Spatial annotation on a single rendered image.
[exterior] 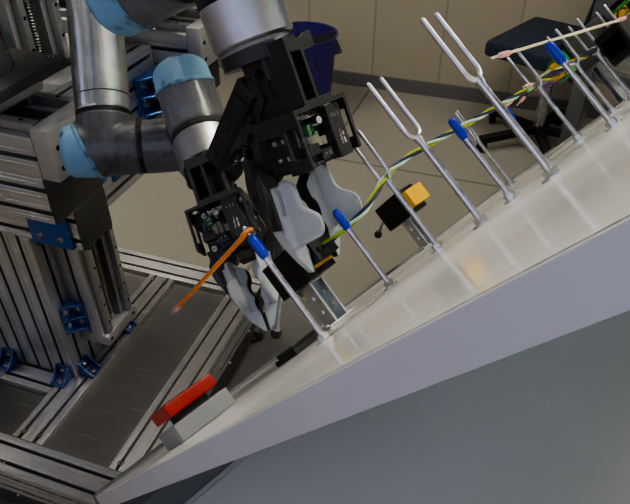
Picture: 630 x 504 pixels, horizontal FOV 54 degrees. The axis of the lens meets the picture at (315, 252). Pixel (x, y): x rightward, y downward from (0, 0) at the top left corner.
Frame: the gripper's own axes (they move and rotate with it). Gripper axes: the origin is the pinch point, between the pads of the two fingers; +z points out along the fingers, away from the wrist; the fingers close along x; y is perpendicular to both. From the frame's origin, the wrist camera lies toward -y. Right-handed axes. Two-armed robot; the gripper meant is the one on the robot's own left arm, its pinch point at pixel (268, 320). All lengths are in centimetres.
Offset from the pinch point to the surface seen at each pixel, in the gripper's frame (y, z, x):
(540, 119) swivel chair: -234, -98, 112
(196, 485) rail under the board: -10.5, 14.2, -18.2
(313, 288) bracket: 9.0, 0.8, 7.6
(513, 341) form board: 53, 15, 18
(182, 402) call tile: 20.0, 8.5, -4.6
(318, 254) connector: 12.6, -1.2, 9.6
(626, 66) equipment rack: -59, -36, 77
